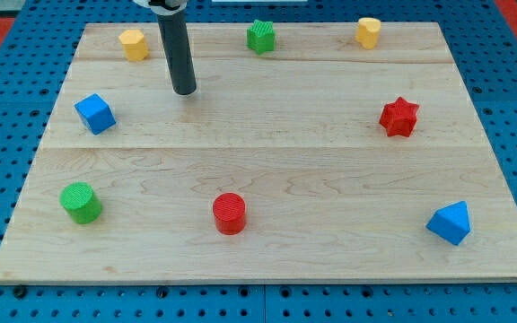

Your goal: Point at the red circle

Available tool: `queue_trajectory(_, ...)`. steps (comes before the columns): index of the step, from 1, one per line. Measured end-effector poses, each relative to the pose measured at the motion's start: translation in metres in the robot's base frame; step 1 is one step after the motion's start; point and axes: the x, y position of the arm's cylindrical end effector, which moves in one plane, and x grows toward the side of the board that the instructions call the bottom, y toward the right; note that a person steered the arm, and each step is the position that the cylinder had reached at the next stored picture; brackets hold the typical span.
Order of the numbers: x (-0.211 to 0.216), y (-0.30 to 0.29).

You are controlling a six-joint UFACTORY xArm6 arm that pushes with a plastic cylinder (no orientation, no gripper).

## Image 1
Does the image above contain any blue cube block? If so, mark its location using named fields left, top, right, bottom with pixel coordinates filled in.
left=74, top=93, right=117, bottom=135

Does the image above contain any yellow hexagon block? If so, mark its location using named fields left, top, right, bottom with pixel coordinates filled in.
left=118, top=29, right=149, bottom=62

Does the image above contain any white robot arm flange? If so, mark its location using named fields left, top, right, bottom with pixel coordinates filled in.
left=133, top=0, right=188, bottom=16

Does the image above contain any red cylinder block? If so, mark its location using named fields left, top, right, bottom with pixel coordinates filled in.
left=212, top=192, right=246, bottom=235

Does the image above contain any yellow heart block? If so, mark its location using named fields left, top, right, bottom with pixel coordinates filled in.
left=355, top=17, right=381, bottom=49

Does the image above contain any black cylindrical pointer rod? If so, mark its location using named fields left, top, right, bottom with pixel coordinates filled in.
left=157, top=10, right=197, bottom=95

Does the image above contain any blue triangle block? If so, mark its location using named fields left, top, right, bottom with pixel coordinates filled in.
left=425, top=201, right=471, bottom=246

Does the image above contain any red star block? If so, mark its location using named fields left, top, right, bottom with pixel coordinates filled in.
left=379, top=97, right=419, bottom=137

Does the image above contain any green star block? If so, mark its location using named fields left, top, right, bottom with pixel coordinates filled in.
left=247, top=20, right=276, bottom=55

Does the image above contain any green cylinder block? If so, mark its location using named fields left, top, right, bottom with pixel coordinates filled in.
left=59, top=182, right=102, bottom=224

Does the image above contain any wooden board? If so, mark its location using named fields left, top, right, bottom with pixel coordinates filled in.
left=0, top=22, right=517, bottom=285

